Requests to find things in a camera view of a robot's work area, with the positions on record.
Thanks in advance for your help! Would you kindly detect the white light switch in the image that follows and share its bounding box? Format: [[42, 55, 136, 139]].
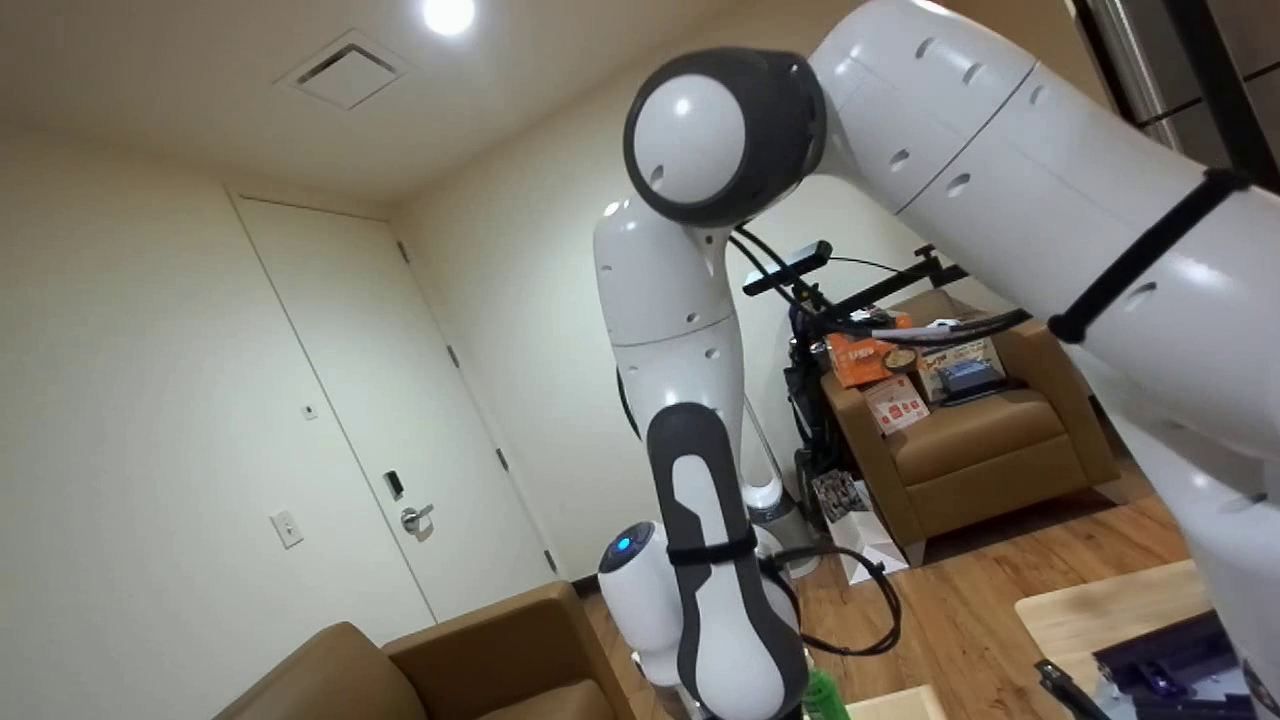
[[268, 509, 307, 556]]

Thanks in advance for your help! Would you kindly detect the brown armchair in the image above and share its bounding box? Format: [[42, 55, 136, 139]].
[[816, 294, 1128, 567]]

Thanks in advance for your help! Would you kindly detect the red white box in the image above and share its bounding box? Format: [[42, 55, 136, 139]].
[[859, 374, 934, 440]]

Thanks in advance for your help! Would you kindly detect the black purple base board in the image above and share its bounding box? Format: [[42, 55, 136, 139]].
[[1086, 610, 1263, 720]]

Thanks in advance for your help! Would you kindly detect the grey printed box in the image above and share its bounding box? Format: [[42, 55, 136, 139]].
[[911, 332, 1008, 409]]

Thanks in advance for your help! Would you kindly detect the silver door handle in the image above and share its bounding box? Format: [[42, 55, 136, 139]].
[[397, 501, 439, 545]]

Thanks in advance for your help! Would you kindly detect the black clamp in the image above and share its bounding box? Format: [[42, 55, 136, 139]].
[[1032, 656, 1112, 720]]

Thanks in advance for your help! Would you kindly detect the square ceiling vent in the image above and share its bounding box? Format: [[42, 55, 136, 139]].
[[292, 36, 405, 115]]

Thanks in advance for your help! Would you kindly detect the orange box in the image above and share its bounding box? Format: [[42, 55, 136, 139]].
[[824, 332, 898, 398]]

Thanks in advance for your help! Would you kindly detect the white grey air purifier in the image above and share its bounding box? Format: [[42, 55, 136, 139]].
[[738, 471, 824, 579]]

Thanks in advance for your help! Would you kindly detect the round ceiling light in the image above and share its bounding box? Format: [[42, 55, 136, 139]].
[[416, 0, 478, 40]]

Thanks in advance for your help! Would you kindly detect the white door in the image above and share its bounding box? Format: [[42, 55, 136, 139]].
[[226, 191, 563, 628]]

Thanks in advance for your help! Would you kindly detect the black stereo camera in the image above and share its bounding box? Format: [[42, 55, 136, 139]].
[[738, 237, 839, 299]]

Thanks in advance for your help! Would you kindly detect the brown leather sofa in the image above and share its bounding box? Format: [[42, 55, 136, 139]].
[[211, 579, 638, 720]]

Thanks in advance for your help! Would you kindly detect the white paper bag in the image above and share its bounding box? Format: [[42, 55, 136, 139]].
[[807, 463, 915, 591]]

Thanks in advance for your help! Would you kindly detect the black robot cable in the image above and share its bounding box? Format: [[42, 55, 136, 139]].
[[723, 226, 1041, 660]]

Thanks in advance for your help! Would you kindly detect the green plastic bottle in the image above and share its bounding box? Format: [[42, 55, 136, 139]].
[[794, 663, 851, 720]]

